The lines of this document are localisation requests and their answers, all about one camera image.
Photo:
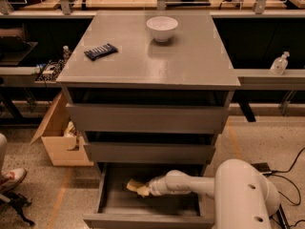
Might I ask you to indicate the grey top drawer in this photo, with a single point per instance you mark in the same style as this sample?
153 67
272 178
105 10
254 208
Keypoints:
148 119

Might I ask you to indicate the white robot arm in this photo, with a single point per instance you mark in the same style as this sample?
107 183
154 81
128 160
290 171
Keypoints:
243 197

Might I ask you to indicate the grey drawer cabinet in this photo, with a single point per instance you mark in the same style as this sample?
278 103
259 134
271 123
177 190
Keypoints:
191 69

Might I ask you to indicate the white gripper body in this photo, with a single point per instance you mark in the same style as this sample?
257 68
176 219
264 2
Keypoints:
156 186

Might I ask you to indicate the cardboard box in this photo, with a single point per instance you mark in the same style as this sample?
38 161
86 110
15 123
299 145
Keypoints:
65 148

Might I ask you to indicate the white bowl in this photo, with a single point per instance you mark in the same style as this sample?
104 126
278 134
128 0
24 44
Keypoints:
162 28

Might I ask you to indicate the clear sanitizer pump bottle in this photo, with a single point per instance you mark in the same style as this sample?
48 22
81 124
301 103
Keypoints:
279 65

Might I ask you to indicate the tray of small parts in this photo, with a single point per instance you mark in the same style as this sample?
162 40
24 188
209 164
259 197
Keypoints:
50 71

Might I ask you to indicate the black power strip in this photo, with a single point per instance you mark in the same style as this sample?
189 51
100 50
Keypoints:
283 222

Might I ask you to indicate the black chair base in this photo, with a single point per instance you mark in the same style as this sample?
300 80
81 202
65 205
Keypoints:
17 202

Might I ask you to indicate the blue snack bar packet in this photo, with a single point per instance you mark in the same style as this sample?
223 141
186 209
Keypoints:
100 51

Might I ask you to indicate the white red sneaker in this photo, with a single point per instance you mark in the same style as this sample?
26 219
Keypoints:
11 179

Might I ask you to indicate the grey open bottom drawer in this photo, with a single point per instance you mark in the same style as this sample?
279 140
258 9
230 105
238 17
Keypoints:
119 208

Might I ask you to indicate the small plastic bottle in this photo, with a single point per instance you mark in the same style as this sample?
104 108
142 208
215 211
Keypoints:
66 53

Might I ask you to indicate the yellow sponge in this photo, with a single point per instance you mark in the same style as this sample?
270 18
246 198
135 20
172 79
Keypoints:
134 185

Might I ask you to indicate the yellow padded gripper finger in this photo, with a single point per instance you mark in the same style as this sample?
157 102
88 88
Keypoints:
143 191

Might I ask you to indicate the grey middle drawer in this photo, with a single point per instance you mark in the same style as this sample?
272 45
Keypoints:
149 153

